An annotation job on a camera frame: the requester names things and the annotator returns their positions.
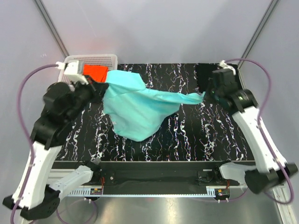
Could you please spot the right controller board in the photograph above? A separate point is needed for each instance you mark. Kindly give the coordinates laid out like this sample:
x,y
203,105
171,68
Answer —
x,y
223,193

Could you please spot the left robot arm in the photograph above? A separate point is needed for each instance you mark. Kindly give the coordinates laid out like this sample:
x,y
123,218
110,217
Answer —
x,y
35,198

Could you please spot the left controller board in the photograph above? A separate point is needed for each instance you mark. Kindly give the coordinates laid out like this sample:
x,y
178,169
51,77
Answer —
x,y
96,191

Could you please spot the teal t shirt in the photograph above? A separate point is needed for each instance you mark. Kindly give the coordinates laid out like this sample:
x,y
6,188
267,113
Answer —
x,y
136,111

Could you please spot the orange t shirt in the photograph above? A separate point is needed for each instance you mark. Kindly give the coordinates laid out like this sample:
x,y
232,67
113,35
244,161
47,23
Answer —
x,y
97,73

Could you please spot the white slotted cable duct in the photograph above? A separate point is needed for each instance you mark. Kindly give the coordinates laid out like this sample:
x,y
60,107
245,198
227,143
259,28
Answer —
x,y
147,191

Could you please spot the folded black t shirt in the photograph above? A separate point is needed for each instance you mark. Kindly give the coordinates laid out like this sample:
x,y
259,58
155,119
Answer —
x,y
203,72

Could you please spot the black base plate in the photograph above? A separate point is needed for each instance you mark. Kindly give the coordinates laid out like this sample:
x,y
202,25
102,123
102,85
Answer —
x,y
160,174

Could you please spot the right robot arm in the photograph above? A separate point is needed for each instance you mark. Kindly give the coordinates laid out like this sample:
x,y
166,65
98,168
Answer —
x,y
271,168

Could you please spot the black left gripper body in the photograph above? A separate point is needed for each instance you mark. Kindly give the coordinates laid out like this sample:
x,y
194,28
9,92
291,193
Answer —
x,y
86,93

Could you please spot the white plastic basket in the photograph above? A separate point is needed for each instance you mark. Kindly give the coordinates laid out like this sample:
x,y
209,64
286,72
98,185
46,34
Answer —
x,y
108,60

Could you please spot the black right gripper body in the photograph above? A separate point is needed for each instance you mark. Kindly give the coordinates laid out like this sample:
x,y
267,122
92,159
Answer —
x,y
212,94

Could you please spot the controller board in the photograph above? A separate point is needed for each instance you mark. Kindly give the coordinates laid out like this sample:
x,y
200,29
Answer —
x,y
223,193
96,191

